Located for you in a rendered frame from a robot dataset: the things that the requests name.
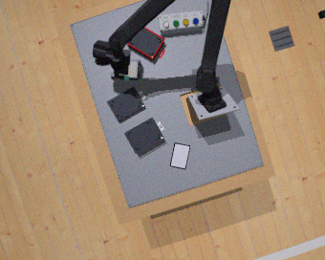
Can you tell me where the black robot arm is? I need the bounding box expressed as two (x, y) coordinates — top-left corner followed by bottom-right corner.
(93, 0), (231, 113)

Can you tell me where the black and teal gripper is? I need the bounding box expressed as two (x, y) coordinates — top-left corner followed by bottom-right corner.
(114, 50), (131, 80)

